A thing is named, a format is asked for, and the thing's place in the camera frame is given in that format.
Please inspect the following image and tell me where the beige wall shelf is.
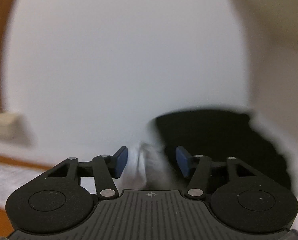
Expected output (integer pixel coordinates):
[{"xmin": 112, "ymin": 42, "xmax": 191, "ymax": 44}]
[{"xmin": 228, "ymin": 0, "xmax": 298, "ymax": 55}]

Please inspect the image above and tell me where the black folded sweater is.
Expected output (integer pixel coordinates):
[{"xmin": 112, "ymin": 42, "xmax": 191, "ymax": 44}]
[{"xmin": 154, "ymin": 108, "xmax": 292, "ymax": 190}]

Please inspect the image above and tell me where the beige window sill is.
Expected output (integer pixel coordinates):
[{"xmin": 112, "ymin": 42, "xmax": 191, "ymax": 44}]
[{"xmin": 0, "ymin": 112, "xmax": 35, "ymax": 147}]

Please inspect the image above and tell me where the white patterned garment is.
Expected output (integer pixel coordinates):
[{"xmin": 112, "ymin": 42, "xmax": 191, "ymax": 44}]
[{"xmin": 0, "ymin": 143, "xmax": 180, "ymax": 209}]

